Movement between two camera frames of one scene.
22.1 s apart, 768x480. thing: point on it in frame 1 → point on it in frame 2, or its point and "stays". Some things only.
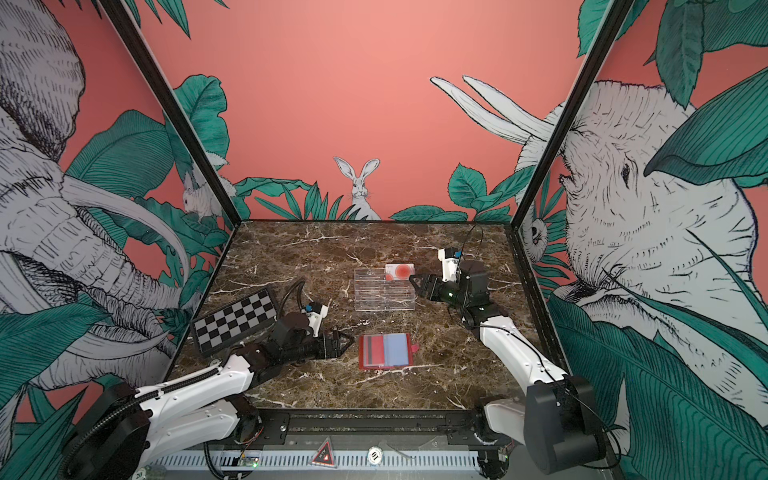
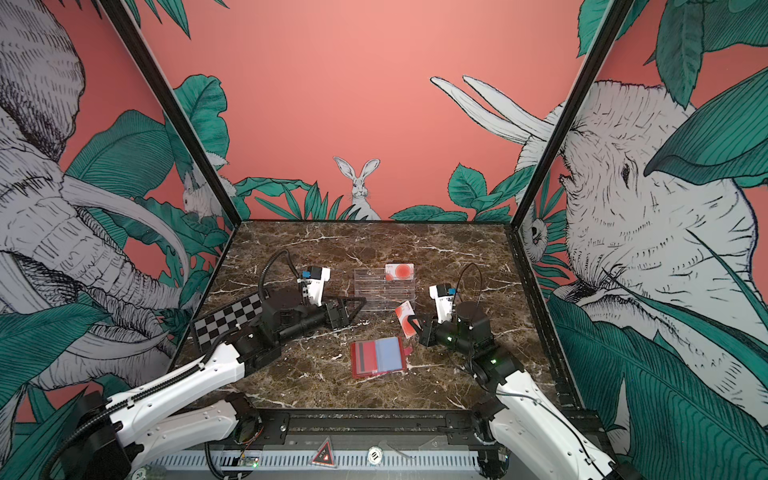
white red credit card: (399, 271) stays
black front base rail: (384, 428) stays
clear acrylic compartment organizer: (373, 292) stays
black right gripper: (423, 292) → (431, 336)
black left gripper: (326, 352) → (344, 319)
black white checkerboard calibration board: (227, 325) stays
